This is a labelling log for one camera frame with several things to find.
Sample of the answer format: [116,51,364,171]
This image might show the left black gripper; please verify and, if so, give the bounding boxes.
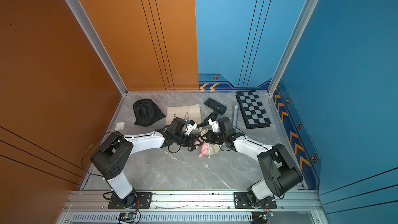
[175,134,204,148]

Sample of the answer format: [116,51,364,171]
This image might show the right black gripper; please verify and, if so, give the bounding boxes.
[200,130,227,145]

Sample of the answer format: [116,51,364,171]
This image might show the pink hair dryer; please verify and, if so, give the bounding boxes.
[194,141,208,158]

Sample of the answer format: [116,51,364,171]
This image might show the black drawstring pouch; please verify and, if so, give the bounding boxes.
[133,99,165,127]

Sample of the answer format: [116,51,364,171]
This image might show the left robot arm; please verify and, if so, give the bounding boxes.
[90,126,204,209]

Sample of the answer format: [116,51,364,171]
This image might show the black hair dryer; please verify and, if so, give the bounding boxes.
[199,98,227,127]

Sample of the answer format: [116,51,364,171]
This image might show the grey microphone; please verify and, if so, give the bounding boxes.
[232,102,240,128]

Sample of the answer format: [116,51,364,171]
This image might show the folded checkered chess board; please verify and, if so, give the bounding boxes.
[236,91,271,129]

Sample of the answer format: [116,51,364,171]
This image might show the white earbuds case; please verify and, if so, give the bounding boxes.
[115,122,125,131]

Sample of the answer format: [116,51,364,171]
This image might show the right green circuit board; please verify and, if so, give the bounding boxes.
[250,212,274,224]

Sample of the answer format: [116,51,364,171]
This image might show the green circuit board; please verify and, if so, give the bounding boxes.
[118,212,139,224]
[250,212,274,224]

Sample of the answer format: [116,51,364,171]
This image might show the left green circuit board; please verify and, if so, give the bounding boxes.
[118,212,139,224]

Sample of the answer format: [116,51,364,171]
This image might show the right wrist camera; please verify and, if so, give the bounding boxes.
[208,117,235,133]

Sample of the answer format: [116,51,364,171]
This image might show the beige printed drawstring pouch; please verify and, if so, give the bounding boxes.
[166,103,202,125]

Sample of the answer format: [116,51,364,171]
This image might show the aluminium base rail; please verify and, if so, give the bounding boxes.
[57,190,328,224]

